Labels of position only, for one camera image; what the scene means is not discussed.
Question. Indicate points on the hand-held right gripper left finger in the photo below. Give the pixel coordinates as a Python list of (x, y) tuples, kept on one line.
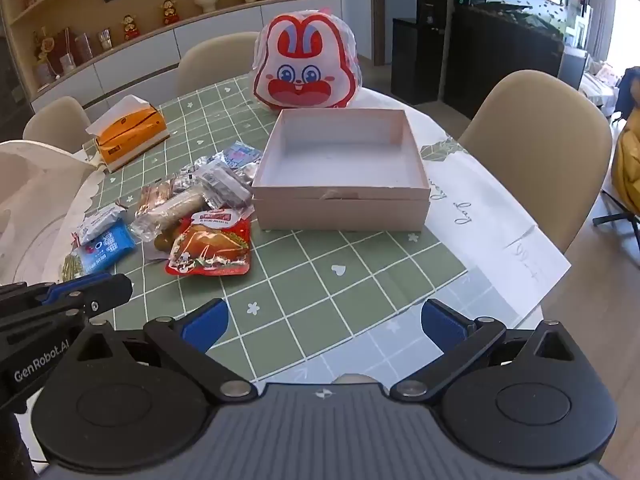
[(205, 326)]

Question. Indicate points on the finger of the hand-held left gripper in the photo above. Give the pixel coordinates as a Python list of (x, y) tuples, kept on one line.
[(70, 284), (112, 292)]

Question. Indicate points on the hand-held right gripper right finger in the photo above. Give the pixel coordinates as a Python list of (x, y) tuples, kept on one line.
[(444, 326)]

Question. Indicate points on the blue cookie packet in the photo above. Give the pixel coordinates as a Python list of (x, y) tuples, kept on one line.
[(107, 248)]

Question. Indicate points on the green olives vacuum packet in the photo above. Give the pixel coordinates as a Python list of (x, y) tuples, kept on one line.
[(162, 243)]

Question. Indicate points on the red chicken leg packet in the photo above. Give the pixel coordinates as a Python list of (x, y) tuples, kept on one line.
[(210, 250)]

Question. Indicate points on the brown pastry clear packet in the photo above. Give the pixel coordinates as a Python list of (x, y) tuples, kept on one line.
[(175, 210)]

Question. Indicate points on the pink cardboard box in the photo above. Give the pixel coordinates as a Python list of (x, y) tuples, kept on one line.
[(340, 210)]

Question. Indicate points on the pink blue candy bag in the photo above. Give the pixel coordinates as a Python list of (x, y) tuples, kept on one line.
[(240, 155)]

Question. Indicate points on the green snack packet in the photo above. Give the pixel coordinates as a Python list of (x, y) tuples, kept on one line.
[(72, 266)]

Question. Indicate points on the white lace doily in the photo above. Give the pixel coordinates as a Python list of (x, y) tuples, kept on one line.
[(84, 191)]

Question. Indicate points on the white paper sheet with script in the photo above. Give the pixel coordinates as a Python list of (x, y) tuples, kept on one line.
[(480, 220)]

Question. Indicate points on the grey foil snack packet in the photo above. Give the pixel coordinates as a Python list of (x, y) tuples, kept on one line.
[(224, 189)]

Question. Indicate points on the black white printed packet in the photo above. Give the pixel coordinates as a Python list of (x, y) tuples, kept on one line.
[(187, 175)]

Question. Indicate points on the orange tissue pack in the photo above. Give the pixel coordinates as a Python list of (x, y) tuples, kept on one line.
[(130, 135)]

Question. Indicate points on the beige dining chair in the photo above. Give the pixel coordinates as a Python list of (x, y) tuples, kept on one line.
[(55, 125), (540, 135), (215, 65)]

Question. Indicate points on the black office chair base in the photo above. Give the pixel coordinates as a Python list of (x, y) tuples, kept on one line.
[(617, 217)]

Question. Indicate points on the wooden shelf cabinet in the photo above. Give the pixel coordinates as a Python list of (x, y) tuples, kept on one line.
[(140, 55)]

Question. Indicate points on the yellow cloth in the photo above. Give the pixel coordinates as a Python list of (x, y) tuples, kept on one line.
[(627, 165)]

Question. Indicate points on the red figurine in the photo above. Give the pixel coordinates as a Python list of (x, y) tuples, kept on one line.
[(131, 28), (170, 12)]

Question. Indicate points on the black water dispenser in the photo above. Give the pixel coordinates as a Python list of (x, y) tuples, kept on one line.
[(415, 60)]

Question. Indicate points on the red white rabbit bag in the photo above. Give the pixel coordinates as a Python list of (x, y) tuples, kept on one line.
[(305, 75)]

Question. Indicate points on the black cabinet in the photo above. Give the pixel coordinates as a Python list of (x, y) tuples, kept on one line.
[(500, 60)]

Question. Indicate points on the dark blue cloth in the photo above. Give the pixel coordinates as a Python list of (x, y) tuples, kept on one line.
[(631, 92)]

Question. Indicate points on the glass tank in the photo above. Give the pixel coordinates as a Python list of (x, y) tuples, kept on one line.
[(540, 0)]

